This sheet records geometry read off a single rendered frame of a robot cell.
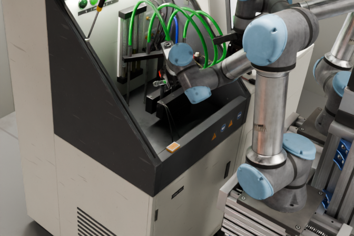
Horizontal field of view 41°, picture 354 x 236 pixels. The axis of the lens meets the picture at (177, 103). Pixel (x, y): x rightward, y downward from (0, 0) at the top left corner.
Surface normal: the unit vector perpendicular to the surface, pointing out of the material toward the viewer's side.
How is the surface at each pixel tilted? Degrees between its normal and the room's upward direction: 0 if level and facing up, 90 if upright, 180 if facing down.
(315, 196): 0
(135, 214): 90
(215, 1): 76
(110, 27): 90
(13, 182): 0
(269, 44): 83
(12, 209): 0
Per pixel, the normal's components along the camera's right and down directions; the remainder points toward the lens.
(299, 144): 0.18, -0.86
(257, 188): -0.76, 0.41
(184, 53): 0.10, -0.18
